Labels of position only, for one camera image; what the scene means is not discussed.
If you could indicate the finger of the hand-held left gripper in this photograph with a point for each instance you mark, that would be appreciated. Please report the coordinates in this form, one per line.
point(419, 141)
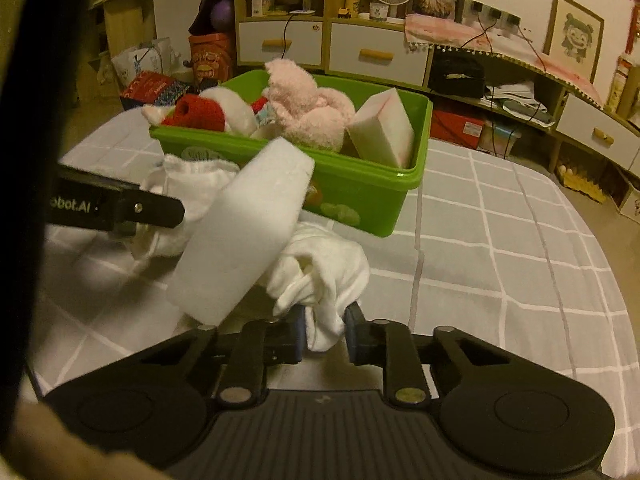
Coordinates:
point(155, 210)

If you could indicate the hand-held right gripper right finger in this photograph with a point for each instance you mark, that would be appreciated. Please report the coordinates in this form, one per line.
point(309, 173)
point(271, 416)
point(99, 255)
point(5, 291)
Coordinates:
point(352, 335)

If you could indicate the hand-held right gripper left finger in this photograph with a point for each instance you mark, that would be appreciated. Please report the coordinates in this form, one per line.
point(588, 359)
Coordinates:
point(299, 335)

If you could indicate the white cloth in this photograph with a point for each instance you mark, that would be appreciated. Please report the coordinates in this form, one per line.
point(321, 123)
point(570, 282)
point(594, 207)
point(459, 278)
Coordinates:
point(325, 265)
point(200, 180)

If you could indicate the plain white sponge block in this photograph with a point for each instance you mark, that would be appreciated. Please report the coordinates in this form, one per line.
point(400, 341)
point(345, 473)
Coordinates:
point(240, 230)

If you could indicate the white plush red hat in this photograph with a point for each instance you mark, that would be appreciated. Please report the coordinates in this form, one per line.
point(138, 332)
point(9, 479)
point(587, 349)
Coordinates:
point(200, 112)

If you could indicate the green plastic bin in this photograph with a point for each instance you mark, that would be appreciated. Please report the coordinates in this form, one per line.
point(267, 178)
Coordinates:
point(360, 190)

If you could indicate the pink fluffy plush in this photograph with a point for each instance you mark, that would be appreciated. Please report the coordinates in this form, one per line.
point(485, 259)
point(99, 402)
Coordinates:
point(305, 110)

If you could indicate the pink-tinted white sponge block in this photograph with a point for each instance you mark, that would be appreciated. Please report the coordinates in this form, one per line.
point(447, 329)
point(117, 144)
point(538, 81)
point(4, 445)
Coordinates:
point(380, 130)

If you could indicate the red printed box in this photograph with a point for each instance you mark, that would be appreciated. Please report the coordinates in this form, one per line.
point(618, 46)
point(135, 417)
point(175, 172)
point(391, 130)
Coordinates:
point(150, 87)

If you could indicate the grey checked tablecloth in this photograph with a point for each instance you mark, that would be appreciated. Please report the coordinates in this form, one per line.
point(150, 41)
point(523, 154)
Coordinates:
point(475, 260)

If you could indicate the white plastic bag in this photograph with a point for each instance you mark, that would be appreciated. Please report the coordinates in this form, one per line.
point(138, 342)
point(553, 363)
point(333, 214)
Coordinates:
point(140, 60)

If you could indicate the orange snack bucket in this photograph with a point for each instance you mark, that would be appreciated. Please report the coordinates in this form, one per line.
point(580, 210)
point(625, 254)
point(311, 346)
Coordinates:
point(210, 60)

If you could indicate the wooden shelf unit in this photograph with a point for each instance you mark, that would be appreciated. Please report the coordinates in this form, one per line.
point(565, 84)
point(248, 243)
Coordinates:
point(125, 15)

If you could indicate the purple ball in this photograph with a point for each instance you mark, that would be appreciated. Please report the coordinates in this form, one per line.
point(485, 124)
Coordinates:
point(222, 14)

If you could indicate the black flat panel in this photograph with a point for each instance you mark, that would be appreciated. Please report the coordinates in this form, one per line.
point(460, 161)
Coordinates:
point(202, 7)

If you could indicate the red flat box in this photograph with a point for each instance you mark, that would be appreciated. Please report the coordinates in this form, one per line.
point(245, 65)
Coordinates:
point(457, 127)

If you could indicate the clear storage box blue lid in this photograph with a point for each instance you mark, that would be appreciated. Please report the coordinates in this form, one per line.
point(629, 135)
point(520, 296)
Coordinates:
point(500, 140)

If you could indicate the beige blurred cloth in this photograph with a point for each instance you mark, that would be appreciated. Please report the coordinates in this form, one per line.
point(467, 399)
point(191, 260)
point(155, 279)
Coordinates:
point(60, 450)

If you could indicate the wooden drawer cabinet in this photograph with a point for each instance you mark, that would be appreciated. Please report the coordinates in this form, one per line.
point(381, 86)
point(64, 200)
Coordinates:
point(327, 5)

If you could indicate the yellow egg carton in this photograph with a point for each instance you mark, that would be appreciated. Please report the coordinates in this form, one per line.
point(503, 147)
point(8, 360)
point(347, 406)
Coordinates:
point(580, 182)

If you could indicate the black case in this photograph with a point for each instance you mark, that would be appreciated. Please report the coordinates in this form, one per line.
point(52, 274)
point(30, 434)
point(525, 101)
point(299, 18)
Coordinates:
point(457, 75)

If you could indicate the pile of papers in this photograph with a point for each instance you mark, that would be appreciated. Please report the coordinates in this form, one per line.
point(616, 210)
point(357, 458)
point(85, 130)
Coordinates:
point(515, 97)

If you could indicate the wooden curved console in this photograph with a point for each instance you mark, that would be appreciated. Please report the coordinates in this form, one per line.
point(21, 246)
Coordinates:
point(555, 125)

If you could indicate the white printed box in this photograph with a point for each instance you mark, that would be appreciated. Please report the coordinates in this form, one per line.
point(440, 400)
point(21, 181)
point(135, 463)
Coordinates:
point(631, 197)

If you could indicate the pink tasselled runner cloth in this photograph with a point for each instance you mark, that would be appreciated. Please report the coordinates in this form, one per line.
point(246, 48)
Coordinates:
point(440, 27)

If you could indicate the white red-print bottle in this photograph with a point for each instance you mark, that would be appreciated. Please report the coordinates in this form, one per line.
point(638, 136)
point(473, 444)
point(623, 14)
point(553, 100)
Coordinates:
point(619, 85)

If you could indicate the framed cartoon picture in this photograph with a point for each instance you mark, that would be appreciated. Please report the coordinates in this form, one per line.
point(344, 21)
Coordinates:
point(575, 35)

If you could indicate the white wall socket strip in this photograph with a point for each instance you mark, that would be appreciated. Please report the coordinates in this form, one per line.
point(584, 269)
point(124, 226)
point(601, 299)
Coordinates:
point(492, 12)

